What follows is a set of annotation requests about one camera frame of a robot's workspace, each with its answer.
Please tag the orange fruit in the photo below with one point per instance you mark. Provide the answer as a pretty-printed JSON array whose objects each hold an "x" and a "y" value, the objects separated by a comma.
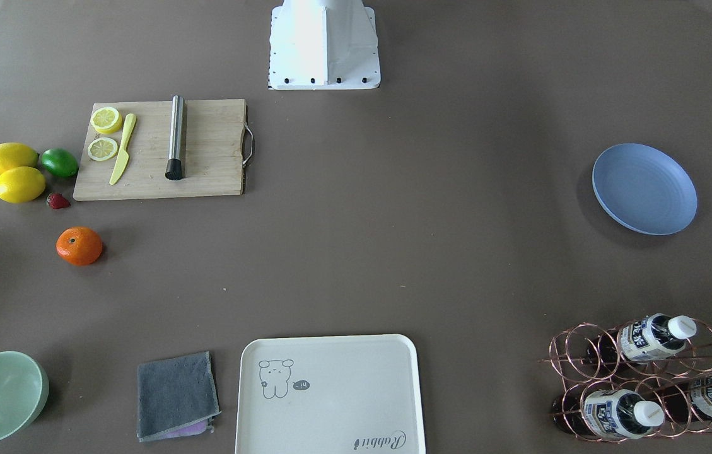
[{"x": 79, "y": 245}]

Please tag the blue plate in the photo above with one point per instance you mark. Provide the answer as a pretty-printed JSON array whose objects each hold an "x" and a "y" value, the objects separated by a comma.
[{"x": 644, "y": 189}]

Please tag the bamboo cutting board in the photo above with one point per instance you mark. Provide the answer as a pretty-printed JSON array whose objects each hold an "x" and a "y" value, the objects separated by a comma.
[{"x": 212, "y": 157}]

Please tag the cream rabbit tray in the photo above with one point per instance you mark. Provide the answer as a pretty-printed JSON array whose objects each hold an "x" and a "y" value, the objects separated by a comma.
[{"x": 330, "y": 394}]

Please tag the steel muddler black tip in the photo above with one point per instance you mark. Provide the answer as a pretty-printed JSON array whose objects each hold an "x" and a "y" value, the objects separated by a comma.
[{"x": 174, "y": 166}]

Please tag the yellow plastic knife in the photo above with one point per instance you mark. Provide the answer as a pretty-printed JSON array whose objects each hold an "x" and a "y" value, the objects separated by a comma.
[{"x": 123, "y": 156}]

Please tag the grey folded cloth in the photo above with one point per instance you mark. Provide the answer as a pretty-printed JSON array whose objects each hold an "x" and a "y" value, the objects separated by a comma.
[{"x": 176, "y": 397}]

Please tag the thin lemon slice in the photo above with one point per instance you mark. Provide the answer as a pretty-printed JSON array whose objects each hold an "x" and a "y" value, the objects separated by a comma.
[{"x": 102, "y": 149}]

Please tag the thick lemon half slice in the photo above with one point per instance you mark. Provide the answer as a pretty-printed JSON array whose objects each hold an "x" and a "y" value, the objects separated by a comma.
[{"x": 106, "y": 120}]

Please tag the red strawberry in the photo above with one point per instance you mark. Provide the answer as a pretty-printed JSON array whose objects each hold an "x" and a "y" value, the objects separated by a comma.
[{"x": 57, "y": 201}]

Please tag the green lime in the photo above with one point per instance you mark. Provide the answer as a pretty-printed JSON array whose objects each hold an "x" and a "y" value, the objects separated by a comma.
[{"x": 59, "y": 163}]

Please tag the yellow lemon lower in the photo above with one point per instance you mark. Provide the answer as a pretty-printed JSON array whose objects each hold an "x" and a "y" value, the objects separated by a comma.
[{"x": 21, "y": 184}]

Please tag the yellow lemon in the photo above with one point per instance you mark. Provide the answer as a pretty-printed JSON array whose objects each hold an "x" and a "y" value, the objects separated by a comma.
[
  {"x": 16, "y": 154},
  {"x": 21, "y": 184}
]

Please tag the yellow lemon upper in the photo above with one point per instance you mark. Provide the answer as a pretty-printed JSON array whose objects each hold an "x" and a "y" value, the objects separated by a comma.
[{"x": 16, "y": 154}]

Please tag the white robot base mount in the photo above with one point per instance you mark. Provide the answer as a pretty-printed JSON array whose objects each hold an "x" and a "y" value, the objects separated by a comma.
[{"x": 323, "y": 45}]

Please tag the copper wire bottle rack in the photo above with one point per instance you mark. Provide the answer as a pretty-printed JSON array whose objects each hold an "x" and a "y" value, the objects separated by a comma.
[{"x": 567, "y": 349}]

